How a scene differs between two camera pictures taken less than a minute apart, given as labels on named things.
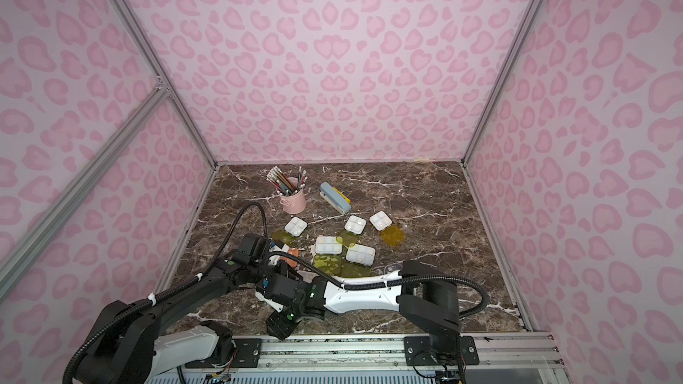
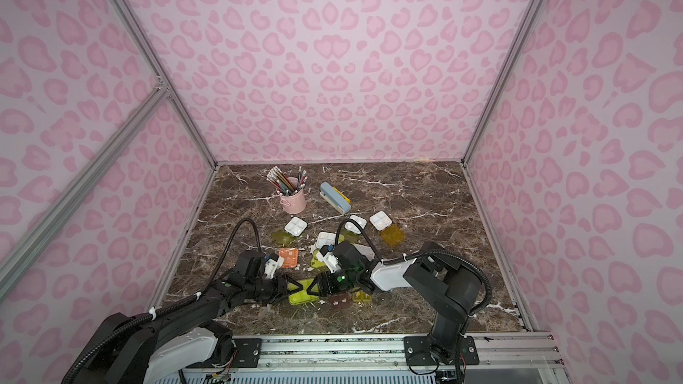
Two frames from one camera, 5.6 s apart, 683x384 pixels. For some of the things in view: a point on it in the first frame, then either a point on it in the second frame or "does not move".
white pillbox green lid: [360, 254] does not move
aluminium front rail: [546, 350] does not move
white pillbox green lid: [326, 257] does not move
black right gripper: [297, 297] → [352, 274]
